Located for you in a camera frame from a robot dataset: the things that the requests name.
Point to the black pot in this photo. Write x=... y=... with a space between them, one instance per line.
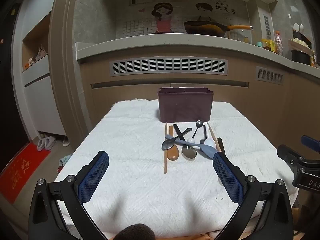
x=300 y=57

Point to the pile of small packets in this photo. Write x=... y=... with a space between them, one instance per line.
x=37 y=53

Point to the white shelf cabinet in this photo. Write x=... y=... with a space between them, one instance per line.
x=42 y=100

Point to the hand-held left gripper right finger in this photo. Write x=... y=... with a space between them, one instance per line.
x=228 y=177

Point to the grey slipper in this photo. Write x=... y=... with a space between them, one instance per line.
x=50 y=141
x=41 y=143

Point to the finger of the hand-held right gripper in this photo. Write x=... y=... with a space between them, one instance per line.
x=287 y=155
x=311 y=143

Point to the purple plastic utensil holder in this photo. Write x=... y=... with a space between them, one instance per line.
x=185 y=105

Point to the beige kitchen countertop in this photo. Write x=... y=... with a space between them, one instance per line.
x=150 y=43

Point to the wooden chopstick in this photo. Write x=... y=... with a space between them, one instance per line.
x=165 y=165
x=212 y=133

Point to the dark door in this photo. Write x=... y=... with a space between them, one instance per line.
x=12 y=92

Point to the metal shovel-shaped spoon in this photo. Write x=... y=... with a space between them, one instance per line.
x=204 y=132

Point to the short grey vent grille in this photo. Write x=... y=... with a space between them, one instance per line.
x=269 y=75

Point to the blue-grey silicone spatula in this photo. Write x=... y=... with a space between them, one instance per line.
x=207 y=151

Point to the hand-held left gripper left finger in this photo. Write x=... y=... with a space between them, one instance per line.
x=93 y=177

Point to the teal cup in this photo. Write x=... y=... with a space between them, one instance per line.
x=259 y=44

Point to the black crock with white spoons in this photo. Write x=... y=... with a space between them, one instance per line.
x=301 y=36

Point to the white wall box with louvres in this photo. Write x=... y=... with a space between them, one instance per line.
x=265 y=22

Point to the white quilted towel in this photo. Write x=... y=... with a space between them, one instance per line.
x=125 y=155

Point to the clear bottle with orange cap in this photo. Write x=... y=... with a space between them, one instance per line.
x=278 y=43

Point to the blue patterned slipper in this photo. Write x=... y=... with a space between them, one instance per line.
x=64 y=163

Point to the glass jar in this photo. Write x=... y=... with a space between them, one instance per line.
x=243 y=36

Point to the dark metal spoon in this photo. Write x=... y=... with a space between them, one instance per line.
x=167 y=145

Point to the white plastic spoon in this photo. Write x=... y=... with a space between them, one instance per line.
x=210 y=143

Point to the cartoon girl wall sticker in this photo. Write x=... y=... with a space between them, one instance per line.
x=163 y=17

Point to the cartoon boy wall sticker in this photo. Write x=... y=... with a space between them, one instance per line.
x=203 y=11

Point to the yellow food package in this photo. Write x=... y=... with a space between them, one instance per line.
x=268 y=45

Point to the red floor mat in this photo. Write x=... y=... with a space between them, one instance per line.
x=20 y=172

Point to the brown wooden spoon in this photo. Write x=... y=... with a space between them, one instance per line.
x=173 y=153

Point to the wooden kitchen cabinet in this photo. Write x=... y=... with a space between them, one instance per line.
x=125 y=92

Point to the long grey vent grille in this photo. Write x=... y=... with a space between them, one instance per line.
x=170 y=66

